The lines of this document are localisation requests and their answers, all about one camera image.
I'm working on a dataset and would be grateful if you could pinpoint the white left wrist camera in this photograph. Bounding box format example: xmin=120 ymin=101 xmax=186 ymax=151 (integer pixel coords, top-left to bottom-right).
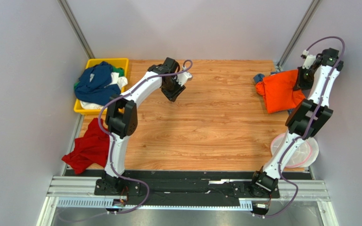
xmin=176 ymin=72 xmax=193 ymax=86

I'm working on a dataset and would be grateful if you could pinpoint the yellow plastic bin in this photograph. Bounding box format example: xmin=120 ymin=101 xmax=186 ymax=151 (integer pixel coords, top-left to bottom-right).
xmin=74 ymin=58 xmax=129 ymax=115

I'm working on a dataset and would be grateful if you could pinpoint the aluminium frame rail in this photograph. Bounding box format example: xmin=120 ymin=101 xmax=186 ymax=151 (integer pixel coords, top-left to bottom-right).
xmin=37 ymin=175 xmax=338 ymax=226

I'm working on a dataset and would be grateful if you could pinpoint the white t-shirt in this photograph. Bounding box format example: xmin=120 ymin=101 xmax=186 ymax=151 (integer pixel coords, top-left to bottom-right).
xmin=80 ymin=72 xmax=128 ymax=110

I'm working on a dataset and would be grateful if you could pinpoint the green t-shirt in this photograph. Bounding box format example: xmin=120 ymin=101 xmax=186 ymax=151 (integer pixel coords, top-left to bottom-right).
xmin=74 ymin=65 xmax=126 ymax=90

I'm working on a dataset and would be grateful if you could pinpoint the orange t-shirt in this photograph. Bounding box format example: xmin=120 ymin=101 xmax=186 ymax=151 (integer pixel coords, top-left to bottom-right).
xmin=255 ymin=69 xmax=306 ymax=114

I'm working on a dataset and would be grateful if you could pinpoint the red t-shirt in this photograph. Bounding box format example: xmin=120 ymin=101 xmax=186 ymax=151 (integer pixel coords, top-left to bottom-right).
xmin=62 ymin=118 xmax=110 ymax=175

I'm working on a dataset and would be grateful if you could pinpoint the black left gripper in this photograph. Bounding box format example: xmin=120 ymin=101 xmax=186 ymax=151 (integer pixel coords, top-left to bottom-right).
xmin=162 ymin=76 xmax=186 ymax=104

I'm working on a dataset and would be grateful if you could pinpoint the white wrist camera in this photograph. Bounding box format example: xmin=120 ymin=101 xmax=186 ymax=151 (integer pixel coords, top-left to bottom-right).
xmin=176 ymin=72 xmax=193 ymax=86
xmin=301 ymin=54 xmax=316 ymax=69

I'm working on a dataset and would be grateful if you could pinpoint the white mesh laundry bag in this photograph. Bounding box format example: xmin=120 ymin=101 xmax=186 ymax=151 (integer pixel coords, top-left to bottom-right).
xmin=286 ymin=137 xmax=320 ymax=169

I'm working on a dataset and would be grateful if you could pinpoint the teal blue t-shirt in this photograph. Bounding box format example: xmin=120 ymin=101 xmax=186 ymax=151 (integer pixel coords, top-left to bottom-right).
xmin=252 ymin=71 xmax=298 ymax=115

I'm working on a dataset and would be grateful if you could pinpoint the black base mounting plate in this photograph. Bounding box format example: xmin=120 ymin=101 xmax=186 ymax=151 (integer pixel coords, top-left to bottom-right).
xmin=64 ymin=169 xmax=313 ymax=208

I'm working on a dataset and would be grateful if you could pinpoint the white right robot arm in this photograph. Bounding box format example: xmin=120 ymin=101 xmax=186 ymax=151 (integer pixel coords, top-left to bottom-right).
xmin=248 ymin=48 xmax=344 ymax=197

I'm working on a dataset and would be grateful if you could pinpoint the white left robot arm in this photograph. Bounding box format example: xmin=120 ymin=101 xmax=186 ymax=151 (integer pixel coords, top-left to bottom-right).
xmin=96 ymin=57 xmax=193 ymax=194

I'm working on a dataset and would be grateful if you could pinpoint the navy blue t-shirt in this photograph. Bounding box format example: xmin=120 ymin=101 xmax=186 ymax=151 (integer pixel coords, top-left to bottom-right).
xmin=74 ymin=61 xmax=121 ymax=105

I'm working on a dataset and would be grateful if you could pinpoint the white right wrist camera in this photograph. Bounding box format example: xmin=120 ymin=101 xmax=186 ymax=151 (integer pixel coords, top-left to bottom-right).
xmin=301 ymin=54 xmax=316 ymax=69

